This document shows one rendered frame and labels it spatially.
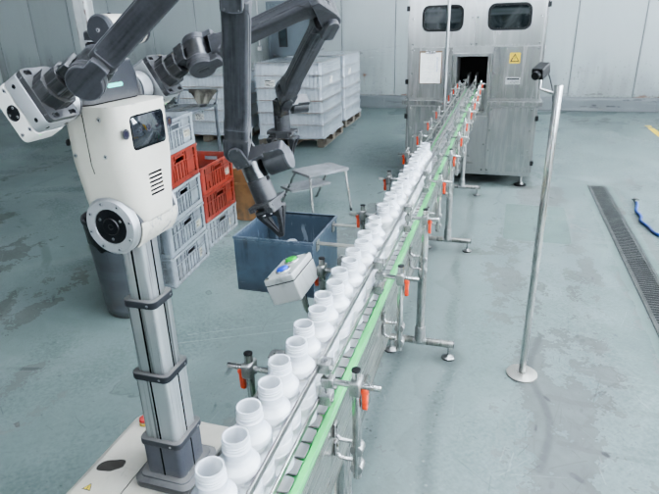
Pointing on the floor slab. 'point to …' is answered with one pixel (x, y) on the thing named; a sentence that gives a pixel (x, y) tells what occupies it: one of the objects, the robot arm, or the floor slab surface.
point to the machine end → (420, 21)
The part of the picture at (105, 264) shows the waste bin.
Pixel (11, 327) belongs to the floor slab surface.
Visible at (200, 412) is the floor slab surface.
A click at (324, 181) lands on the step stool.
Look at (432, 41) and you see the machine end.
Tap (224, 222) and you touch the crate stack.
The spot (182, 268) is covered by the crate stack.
